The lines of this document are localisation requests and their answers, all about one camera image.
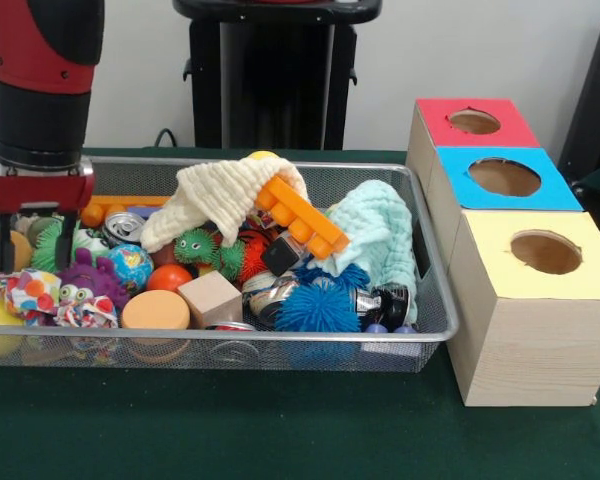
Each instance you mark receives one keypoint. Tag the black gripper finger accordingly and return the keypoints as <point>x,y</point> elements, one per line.
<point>6,245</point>
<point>66,245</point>

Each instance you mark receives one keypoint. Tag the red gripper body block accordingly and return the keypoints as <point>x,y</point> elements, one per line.
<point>35,190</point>

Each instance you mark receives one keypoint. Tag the polka dot fabric bow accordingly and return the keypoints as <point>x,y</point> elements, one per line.
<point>30,290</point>

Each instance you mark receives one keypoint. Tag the cream waffle cloth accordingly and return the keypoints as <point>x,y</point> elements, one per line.
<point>220,200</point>

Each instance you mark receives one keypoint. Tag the light blue waffle cloth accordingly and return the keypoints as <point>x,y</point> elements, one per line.
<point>380,230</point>

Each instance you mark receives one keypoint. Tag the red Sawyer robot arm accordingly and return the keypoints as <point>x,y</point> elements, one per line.
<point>40,60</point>

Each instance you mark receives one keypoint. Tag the wooden box with three holes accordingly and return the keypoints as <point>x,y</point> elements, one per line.
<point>530,350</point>

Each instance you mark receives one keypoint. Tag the blue globe ball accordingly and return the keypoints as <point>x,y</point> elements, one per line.
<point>130,265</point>

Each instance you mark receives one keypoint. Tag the orange foam disc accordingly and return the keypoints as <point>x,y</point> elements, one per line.
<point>155,310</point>

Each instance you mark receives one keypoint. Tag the plain wooden cube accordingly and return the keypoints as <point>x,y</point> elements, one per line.
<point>210,297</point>

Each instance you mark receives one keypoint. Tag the orange grid tray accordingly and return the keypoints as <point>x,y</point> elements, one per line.
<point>300,215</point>

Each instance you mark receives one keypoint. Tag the blue spiky rubber ball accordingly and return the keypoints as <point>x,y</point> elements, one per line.
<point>315,307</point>

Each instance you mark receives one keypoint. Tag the crushed black drink can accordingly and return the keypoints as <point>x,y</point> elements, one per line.
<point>385,305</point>

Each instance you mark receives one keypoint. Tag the black upright panel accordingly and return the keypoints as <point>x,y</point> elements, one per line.
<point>595,100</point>

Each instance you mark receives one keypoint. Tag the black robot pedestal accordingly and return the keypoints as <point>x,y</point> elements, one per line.
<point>280,100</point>

